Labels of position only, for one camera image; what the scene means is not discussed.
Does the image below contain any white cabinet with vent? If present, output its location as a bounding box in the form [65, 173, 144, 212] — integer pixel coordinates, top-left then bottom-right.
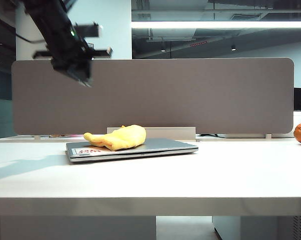
[212, 216, 301, 240]

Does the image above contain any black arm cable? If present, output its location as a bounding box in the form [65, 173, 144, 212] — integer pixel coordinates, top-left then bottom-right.
[15, 32, 48, 44]

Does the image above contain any silver closed laptop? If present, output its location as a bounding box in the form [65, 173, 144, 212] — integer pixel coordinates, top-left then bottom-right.
[65, 136, 199, 165]

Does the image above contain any pink paper sheet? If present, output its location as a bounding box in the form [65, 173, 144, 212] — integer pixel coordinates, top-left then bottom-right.
[49, 134, 86, 139]

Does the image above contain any yellow microfibre rag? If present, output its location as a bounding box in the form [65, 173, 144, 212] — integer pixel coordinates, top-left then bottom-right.
[83, 124, 147, 151]

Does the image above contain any white sticker with red print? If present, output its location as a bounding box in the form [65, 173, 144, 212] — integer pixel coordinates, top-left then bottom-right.
[72, 147, 102, 156]

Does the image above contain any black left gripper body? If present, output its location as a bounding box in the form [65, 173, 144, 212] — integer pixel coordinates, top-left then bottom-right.
[32, 24, 96, 62]

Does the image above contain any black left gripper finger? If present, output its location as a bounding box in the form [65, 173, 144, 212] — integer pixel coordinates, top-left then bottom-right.
[74, 22, 103, 39]
[91, 46, 114, 58]

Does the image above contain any grey fabric desk divider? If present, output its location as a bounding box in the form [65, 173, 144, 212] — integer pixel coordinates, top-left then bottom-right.
[11, 57, 295, 136]

